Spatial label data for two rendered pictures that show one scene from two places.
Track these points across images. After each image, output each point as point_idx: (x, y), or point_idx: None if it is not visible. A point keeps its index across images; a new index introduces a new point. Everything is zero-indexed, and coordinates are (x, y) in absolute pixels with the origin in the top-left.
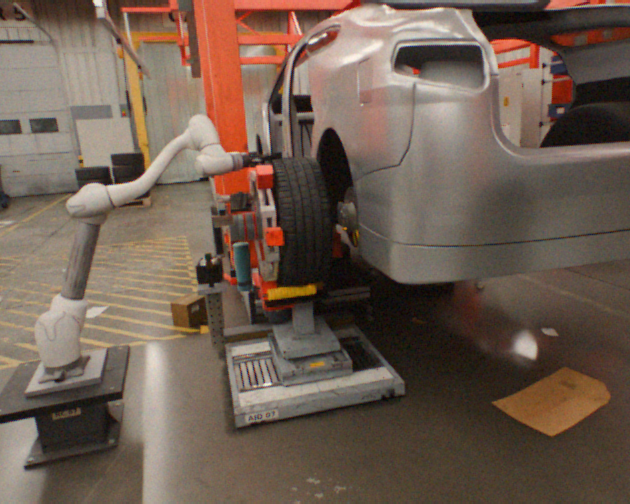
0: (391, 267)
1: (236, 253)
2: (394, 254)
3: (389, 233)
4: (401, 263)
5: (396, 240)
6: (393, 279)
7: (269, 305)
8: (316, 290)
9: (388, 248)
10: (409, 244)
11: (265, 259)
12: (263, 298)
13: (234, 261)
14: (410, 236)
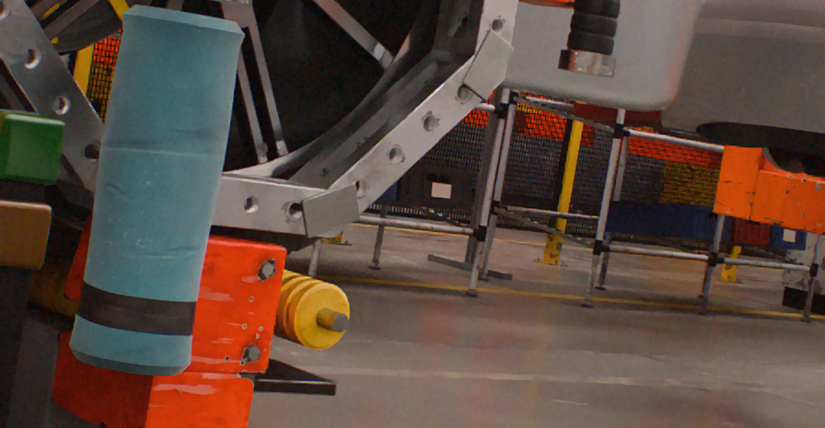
0: (644, 66)
1: (233, 84)
2: (664, 26)
3: None
4: (677, 50)
5: None
6: (641, 102)
7: (322, 378)
8: (40, 307)
9: (640, 10)
10: None
11: (490, 84)
12: (264, 362)
13: (203, 149)
14: None
